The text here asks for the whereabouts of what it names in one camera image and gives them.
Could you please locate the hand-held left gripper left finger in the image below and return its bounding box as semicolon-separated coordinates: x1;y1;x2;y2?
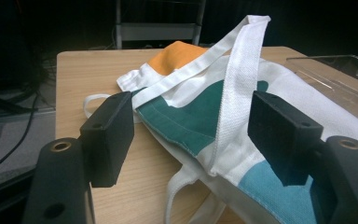
79;91;135;189

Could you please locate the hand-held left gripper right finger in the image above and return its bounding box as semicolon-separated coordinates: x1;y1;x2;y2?
247;90;324;187

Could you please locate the clear plastic tray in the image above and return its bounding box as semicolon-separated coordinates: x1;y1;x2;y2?
284;54;358;123

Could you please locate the white colour-block tote bag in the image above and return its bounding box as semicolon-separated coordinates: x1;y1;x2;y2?
83;14;358;224

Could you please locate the grey metal stand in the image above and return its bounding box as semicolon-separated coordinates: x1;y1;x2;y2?
115;0;207;50

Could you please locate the black floor cable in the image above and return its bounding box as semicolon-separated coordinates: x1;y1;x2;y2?
0;94;40;181

